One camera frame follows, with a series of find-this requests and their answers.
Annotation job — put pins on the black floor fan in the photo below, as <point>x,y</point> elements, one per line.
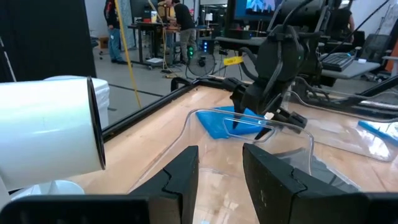
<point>201,63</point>

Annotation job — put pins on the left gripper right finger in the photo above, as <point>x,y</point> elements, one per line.
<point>273,193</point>

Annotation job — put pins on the black standing desk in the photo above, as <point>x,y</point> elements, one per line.
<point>149,28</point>

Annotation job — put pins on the black partition panel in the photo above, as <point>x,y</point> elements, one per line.
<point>46,37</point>

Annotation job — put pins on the black keyboard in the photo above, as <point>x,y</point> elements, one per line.
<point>337,60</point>

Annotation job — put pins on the blue plastic case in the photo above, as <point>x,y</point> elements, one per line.
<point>379,132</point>
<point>214,124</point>

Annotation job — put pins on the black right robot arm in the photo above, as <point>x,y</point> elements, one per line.
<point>314,62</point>

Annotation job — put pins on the clear plastic bin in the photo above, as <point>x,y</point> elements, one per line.
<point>217,186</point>
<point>342,124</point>

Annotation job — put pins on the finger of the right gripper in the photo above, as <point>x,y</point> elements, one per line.
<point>286,119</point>
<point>237,109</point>

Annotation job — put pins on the grey desk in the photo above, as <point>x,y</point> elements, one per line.
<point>357,70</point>

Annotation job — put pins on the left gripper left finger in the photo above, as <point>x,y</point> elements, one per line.
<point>177,186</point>

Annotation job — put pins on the white cylindrical camera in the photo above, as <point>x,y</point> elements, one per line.
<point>46,130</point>

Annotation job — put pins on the black metal table frame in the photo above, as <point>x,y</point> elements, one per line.
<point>146,109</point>

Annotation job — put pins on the person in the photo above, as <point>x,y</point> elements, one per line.
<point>185,25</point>
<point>340,21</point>
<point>113,31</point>

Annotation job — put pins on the black office chair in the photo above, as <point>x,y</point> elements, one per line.
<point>374,46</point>

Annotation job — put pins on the orange panel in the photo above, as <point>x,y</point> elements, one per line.
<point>392,56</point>

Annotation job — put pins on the monitor screen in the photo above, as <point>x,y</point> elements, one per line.
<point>255,7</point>

